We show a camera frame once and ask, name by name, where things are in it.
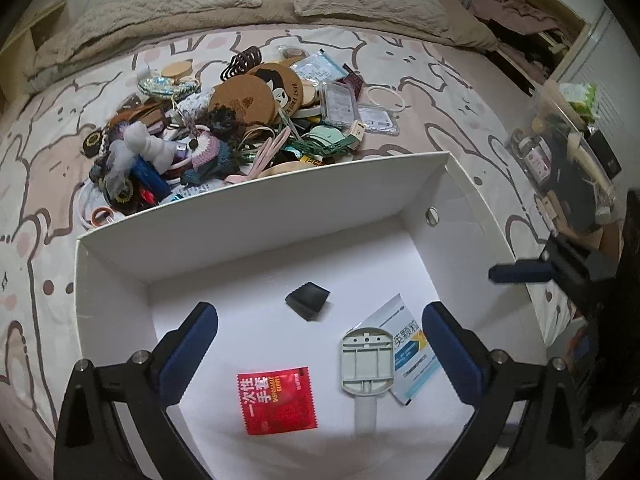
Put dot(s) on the bunny printed bed sheet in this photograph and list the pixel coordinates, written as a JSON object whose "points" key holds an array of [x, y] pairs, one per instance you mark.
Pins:
{"points": [[45, 185]]}

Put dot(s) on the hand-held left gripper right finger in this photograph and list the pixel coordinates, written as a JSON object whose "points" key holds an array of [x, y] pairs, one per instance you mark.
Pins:
{"points": [[452, 360]]}

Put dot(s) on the snack bar wrappers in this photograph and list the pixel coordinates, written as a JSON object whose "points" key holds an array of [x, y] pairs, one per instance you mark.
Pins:
{"points": [[312, 161]]}

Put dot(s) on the small black square object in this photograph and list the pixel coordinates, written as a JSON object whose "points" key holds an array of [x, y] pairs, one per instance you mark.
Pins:
{"points": [[307, 300]]}

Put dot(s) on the pale green plastic holder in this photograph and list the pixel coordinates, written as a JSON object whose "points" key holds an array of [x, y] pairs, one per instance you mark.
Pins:
{"points": [[367, 360]]}

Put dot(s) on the clear packet with brown roll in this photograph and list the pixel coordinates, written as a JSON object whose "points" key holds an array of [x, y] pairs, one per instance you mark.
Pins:
{"points": [[292, 53]]}

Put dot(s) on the red glove packet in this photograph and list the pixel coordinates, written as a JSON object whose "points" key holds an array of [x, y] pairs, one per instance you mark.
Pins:
{"points": [[277, 400]]}

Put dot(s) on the black hair claw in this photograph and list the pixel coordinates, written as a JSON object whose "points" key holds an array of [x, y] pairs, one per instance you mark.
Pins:
{"points": [[240, 62]]}

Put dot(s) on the white gauze doll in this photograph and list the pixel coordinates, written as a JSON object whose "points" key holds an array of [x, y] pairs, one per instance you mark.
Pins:
{"points": [[145, 147]]}

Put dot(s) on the white box container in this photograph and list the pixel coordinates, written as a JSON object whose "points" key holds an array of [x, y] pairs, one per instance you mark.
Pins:
{"points": [[280, 240]]}

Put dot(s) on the crochet pouch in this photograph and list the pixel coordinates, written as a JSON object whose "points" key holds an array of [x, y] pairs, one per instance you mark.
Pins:
{"points": [[167, 87]]}

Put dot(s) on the wooden closet cubby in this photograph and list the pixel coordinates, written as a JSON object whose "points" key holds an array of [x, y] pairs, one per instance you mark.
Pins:
{"points": [[565, 35]]}

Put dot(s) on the clear plastic storage bin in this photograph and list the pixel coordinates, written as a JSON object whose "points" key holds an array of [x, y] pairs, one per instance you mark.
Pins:
{"points": [[550, 160]]}

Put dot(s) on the pile of clothes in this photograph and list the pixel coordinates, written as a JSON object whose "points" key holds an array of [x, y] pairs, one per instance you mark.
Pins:
{"points": [[510, 5]]}

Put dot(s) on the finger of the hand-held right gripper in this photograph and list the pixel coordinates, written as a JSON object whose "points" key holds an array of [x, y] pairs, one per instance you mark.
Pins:
{"points": [[522, 271]]}

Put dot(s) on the blue white medicine sachet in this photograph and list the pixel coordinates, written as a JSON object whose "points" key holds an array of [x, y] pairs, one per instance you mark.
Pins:
{"points": [[407, 355]]}

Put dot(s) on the beige fleece blanket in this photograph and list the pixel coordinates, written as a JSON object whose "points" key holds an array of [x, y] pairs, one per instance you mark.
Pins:
{"points": [[275, 22]]}

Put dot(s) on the clear plastic case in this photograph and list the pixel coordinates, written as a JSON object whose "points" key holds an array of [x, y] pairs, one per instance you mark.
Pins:
{"points": [[342, 102], [380, 120]]}

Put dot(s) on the round wooden lid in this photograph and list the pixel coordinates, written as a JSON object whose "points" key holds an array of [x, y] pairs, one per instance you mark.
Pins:
{"points": [[177, 69]]}

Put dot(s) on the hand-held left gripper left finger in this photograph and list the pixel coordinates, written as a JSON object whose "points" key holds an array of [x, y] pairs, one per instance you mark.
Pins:
{"points": [[187, 355]]}

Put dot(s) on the light blue sachet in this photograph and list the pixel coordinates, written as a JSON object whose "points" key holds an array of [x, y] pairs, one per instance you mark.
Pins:
{"points": [[317, 67]]}

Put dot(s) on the mint green case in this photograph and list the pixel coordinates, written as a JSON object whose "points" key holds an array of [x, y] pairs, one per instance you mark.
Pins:
{"points": [[325, 135]]}

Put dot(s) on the green packet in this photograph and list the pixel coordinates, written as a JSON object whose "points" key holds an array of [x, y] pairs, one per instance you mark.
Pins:
{"points": [[582, 97]]}

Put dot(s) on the brown leather pouch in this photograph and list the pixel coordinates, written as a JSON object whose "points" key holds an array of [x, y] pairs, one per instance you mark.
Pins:
{"points": [[140, 115]]}

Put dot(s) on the green patterned clips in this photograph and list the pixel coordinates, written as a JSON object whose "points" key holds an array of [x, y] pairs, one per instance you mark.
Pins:
{"points": [[320, 152]]}

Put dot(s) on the printed cork coaster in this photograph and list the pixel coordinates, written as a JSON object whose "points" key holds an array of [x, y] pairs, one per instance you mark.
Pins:
{"points": [[280, 85]]}

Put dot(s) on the plain cork coaster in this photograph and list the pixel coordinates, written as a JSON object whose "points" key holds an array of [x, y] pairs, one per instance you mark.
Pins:
{"points": [[242, 102]]}

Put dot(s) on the wooden bedside shelf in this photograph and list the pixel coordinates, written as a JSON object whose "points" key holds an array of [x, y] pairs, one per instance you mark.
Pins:
{"points": [[35, 35]]}

